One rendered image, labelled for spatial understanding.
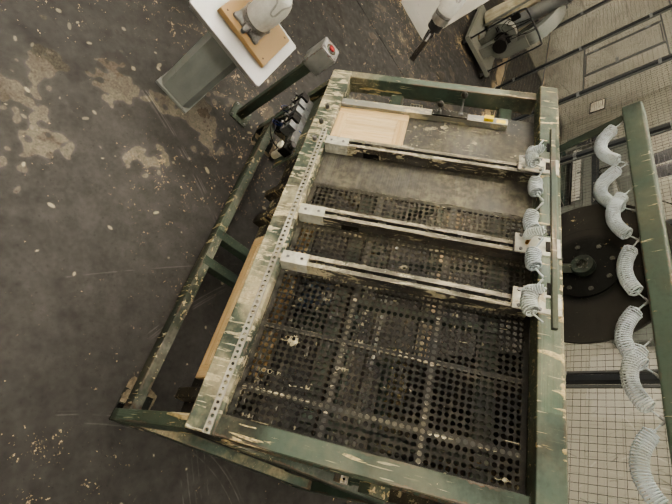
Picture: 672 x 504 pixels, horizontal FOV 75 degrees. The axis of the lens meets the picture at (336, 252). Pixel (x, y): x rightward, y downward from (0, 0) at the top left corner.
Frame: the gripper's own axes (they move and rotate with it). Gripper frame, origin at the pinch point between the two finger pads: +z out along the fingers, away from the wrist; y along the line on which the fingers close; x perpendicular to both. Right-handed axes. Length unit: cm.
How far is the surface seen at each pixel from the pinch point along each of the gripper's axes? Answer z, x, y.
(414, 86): 20.7, -11.2, 9.7
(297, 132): 54, 32, -45
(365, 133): 36, 0, -35
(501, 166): -2, -65, -45
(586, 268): -2, -122, -74
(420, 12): 122, 4, 347
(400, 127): 26.3, -15.2, -25.1
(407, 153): 20, -23, -50
